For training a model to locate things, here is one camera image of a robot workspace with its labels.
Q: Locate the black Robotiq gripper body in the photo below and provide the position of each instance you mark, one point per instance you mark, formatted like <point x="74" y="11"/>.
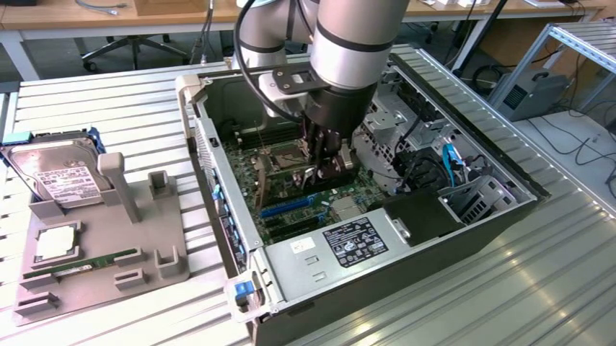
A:
<point x="339" y="108"/>

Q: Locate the graphics card with metal bracket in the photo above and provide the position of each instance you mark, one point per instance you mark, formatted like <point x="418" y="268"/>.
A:
<point x="336" y="184"/>

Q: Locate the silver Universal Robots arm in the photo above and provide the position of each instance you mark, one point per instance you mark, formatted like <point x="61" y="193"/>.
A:
<point x="355" y="43"/>

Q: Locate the CPU socket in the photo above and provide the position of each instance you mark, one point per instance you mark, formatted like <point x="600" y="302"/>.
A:
<point x="288" y="158"/>

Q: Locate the silver metal drive cage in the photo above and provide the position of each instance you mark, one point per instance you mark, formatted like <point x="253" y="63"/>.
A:
<point x="388" y="155"/>

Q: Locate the thin metal locking lever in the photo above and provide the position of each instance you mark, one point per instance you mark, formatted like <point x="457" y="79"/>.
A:
<point x="263" y="151"/>

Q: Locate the silver chipset heatsink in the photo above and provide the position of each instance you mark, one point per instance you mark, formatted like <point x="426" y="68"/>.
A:
<point x="346" y="209"/>

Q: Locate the blue expansion slot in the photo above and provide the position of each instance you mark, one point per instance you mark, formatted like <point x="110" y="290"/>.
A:
<point x="288" y="208"/>

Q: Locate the green motherboard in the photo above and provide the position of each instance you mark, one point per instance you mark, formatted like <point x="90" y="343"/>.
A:
<point x="240" y="166"/>

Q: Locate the black expansion slot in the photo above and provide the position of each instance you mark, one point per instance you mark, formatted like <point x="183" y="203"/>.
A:
<point x="292" y="224"/>
<point x="296" y="233"/>

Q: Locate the black plastic air shroud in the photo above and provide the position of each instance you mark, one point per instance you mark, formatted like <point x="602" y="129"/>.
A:
<point x="418" y="216"/>

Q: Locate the black office chair base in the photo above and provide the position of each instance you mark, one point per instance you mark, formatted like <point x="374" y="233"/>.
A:
<point x="136" y="43"/>
<point x="423" y="28"/>

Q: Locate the silver power supply unit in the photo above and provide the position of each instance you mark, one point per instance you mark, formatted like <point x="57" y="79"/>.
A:
<point x="307" y="266"/>

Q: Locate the silver disk bay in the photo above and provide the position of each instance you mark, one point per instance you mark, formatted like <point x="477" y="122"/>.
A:
<point x="475" y="205"/>

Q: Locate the black stand pole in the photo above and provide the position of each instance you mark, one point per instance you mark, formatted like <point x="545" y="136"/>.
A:
<point x="485" y="29"/>

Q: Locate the open black PC case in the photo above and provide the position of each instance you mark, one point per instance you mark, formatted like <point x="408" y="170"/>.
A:
<point x="384" y="306"/>

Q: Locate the blue case latch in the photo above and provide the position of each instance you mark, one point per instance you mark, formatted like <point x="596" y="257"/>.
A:
<point x="241" y="290"/>

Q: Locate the brown cardboard box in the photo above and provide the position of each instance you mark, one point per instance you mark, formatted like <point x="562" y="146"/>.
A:
<point x="163" y="7"/>

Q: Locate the grey parts rack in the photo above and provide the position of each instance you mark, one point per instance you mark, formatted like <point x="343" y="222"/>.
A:
<point x="105" y="245"/>

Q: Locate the silver hard disk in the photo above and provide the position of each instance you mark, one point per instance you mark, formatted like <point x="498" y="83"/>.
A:
<point x="57" y="169"/>

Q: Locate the green RAM stick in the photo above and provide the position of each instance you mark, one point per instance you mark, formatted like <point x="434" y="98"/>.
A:
<point x="73" y="268"/>

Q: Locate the silver CPU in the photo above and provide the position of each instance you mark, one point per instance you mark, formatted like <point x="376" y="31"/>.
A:
<point x="54" y="244"/>

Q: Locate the blue disk caddy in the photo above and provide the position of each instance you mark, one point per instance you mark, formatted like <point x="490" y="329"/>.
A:
<point x="16" y="138"/>

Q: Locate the black device on desk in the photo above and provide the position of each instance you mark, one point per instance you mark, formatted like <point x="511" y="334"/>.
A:
<point x="18" y="2"/>

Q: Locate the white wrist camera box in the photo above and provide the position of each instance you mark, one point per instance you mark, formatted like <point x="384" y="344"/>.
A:
<point x="280" y="99"/>

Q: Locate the wooden desk white frame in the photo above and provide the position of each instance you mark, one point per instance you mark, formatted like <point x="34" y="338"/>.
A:
<point x="57" y="18"/>
<point x="457" y="11"/>

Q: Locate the aluminium profile frame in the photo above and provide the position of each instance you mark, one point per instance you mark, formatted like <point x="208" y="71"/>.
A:
<point x="577" y="36"/>

